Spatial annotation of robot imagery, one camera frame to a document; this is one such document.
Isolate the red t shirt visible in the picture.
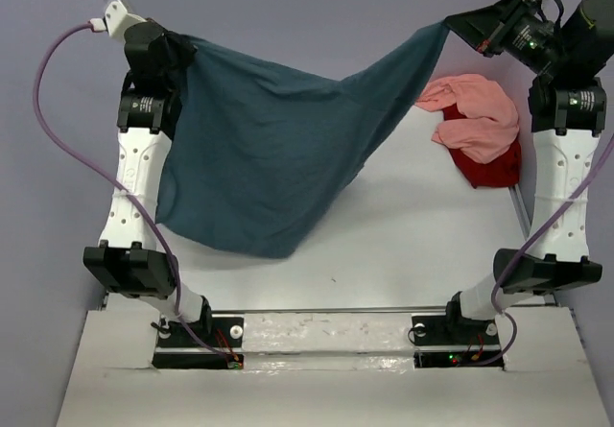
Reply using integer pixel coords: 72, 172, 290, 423
436, 102, 522, 188

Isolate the metal front table rail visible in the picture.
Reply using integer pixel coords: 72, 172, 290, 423
213, 306, 446, 315

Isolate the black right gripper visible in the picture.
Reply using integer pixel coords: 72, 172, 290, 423
450, 0, 572, 78

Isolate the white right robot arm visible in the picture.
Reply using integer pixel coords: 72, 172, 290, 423
441, 0, 613, 343

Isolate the metal right side rail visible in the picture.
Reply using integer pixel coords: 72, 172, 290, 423
508, 184, 560, 308

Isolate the pink t shirt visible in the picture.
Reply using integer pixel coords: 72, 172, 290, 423
415, 74, 519, 164

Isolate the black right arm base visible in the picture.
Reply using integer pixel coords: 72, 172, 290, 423
407, 294, 504, 369

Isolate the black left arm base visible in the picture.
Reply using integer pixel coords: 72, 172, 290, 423
151, 310, 245, 370

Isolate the teal blue t shirt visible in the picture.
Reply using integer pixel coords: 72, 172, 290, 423
156, 22, 448, 259

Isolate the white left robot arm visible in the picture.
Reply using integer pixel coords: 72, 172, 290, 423
83, 20, 212, 345

